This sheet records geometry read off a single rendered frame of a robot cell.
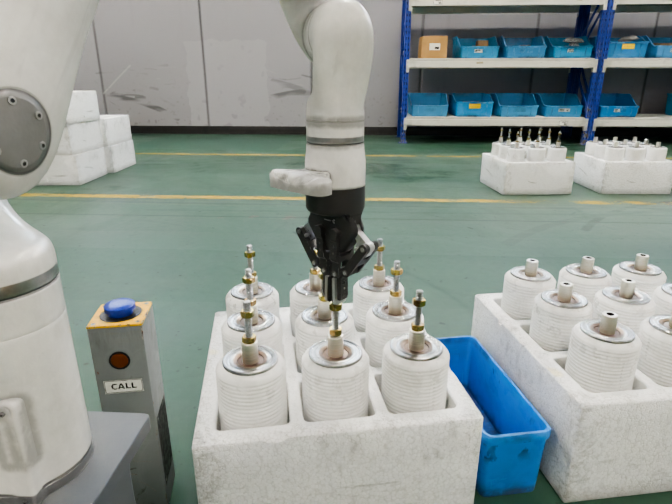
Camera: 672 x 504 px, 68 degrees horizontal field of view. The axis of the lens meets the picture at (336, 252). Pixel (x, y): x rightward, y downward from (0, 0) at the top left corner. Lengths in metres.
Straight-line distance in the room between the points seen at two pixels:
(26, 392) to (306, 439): 0.36
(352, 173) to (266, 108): 5.37
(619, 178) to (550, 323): 2.33
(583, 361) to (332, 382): 0.39
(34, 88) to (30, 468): 0.28
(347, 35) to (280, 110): 5.37
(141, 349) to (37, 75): 0.42
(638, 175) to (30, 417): 3.11
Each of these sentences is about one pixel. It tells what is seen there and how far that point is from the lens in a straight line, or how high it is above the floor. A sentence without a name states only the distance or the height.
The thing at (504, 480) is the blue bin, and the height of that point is 0.03.
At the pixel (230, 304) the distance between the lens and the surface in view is 0.90.
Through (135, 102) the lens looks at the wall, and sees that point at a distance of 6.41.
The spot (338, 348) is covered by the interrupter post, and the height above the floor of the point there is 0.27.
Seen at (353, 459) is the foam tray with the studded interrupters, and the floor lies 0.13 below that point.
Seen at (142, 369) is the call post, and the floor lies 0.25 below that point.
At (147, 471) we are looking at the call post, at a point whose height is 0.07.
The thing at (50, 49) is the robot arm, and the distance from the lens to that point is 0.42.
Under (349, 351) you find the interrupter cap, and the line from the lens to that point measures 0.72.
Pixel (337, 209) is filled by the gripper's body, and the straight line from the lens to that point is 0.60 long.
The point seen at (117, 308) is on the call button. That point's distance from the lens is 0.72.
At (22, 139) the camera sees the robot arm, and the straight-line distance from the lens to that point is 0.39.
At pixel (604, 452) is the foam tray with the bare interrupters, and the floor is 0.09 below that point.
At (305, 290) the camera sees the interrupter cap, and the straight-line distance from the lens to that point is 0.91.
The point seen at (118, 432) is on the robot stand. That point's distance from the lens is 0.54.
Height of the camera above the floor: 0.62
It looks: 19 degrees down
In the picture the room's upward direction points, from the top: straight up
